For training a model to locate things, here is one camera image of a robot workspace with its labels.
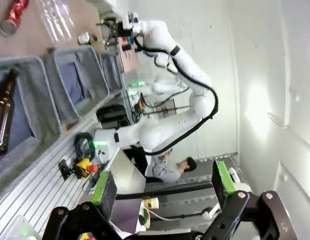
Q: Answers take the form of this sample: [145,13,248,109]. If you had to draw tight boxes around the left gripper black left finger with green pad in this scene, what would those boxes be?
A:
[42,170,118,240]

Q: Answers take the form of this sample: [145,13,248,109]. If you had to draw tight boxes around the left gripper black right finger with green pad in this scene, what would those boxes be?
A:
[204,160,292,240]

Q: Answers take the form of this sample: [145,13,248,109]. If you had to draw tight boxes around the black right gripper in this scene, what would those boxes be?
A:
[96,20,134,48]

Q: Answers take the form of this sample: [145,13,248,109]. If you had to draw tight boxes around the crumpled silver can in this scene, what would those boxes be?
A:
[78,32,98,46]

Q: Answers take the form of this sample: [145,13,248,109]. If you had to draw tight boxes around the grey fabric basket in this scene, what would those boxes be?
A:
[42,44,111,125]
[98,51,125,94]
[0,55,63,198]

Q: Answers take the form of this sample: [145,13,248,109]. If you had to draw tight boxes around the crushed red drink can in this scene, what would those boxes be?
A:
[0,0,30,37]

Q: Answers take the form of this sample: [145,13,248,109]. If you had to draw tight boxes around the grey monitor back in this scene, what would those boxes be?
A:
[101,147,147,196]

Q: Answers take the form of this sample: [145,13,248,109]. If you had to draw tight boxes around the yellow emergency stop button box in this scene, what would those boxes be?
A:
[74,157,99,180]

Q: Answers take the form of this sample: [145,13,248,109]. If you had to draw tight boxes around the pink box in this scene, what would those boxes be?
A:
[117,36,139,74]

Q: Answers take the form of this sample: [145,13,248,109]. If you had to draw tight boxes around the dark purple screen panel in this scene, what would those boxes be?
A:
[110,197,142,234]

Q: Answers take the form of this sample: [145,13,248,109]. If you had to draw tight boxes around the black socket box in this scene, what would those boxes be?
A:
[58,159,75,181]

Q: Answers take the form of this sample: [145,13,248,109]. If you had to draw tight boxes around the paper coffee cup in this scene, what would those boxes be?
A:
[142,196,160,210]

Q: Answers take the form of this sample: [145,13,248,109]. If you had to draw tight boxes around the clear plastic bottle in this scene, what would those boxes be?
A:
[34,0,76,43]

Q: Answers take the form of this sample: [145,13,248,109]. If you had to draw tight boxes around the person in grey sweater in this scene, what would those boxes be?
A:
[145,148,197,183]

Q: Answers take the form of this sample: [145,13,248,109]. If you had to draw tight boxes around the clear plastic container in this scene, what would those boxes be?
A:
[0,215,45,240]

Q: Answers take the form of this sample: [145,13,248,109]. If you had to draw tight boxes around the brown glass bottle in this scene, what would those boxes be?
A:
[0,67,20,156]

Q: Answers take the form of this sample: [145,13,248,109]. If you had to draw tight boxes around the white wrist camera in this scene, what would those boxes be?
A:
[121,11,140,30]

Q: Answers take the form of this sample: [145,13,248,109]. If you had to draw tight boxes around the white cable with plug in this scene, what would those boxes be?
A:
[147,202,220,222]

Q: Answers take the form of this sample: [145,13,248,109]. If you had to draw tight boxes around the coiled black cables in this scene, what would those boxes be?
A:
[74,132,96,161]

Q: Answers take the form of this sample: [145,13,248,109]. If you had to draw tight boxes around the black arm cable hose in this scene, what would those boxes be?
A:
[133,37,218,157]

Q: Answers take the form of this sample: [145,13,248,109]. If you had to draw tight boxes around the wire rack frame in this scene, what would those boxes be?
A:
[142,98,190,118]

